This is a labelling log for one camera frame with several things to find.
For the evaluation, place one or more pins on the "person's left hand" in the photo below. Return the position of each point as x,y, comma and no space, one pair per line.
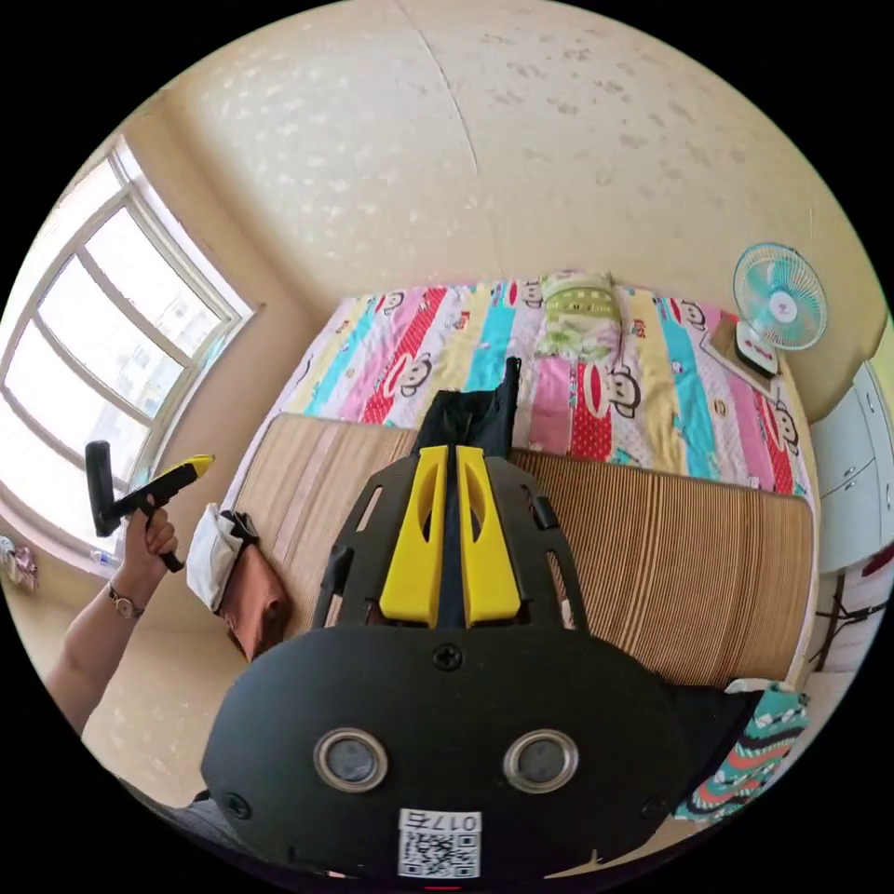
143,555

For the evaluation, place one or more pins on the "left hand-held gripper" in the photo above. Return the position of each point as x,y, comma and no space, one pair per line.
143,496

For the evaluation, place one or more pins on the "bed with mat and printed sheet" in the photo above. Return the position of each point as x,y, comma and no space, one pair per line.
663,545

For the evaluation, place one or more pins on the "window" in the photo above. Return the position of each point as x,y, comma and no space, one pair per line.
105,335

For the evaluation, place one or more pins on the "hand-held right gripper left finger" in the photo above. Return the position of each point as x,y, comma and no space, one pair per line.
413,552

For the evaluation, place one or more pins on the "green printed pillow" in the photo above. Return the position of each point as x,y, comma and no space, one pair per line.
576,314

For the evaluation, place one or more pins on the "pile of white brown clothes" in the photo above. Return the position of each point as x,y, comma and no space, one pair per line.
237,587

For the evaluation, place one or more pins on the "pile of patterned clothes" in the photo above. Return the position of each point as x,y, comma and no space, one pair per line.
754,754

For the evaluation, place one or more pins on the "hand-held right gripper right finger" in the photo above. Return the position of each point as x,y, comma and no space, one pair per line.
490,559

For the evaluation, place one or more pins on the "teal table fan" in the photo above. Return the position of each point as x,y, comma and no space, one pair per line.
779,297

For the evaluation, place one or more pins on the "white cupboard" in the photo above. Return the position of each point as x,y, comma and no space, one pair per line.
848,475

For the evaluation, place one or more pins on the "brown carton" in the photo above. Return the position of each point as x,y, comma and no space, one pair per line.
725,341

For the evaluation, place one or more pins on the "person's left forearm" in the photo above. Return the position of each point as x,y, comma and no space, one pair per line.
91,649

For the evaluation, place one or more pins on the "person's body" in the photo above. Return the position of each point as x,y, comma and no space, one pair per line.
199,823

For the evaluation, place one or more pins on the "black pants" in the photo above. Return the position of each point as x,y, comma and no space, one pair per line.
469,419

